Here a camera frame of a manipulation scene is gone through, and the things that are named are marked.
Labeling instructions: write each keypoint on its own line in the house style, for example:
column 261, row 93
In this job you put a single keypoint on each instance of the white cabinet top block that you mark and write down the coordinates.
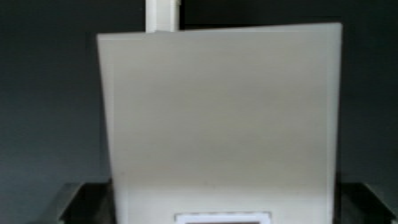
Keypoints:
column 220, row 105

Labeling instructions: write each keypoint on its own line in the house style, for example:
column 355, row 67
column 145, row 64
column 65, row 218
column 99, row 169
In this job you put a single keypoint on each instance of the gripper left finger with black tip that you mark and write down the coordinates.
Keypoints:
column 81, row 205

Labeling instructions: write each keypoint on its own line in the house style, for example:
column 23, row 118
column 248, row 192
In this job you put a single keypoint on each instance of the white L-shaped obstacle frame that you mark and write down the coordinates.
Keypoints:
column 161, row 15

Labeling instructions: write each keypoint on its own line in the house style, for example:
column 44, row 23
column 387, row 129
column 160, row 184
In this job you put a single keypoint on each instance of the gripper right finger with black tip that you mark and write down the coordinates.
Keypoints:
column 359, row 208

